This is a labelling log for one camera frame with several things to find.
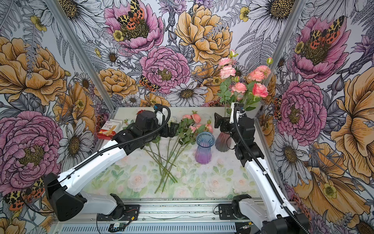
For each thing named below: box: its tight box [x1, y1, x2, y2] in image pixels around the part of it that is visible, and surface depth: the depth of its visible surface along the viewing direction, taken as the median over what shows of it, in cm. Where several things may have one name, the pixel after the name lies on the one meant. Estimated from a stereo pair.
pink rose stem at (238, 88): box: [229, 81, 248, 103], surface depth 76 cm
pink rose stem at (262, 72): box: [249, 57, 274, 82], surface depth 73 cm
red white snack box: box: [96, 118, 123, 141], surface depth 106 cm
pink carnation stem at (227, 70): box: [217, 49, 239, 115], surface depth 75 cm
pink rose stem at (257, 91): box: [243, 82, 269, 112], surface depth 69 cm
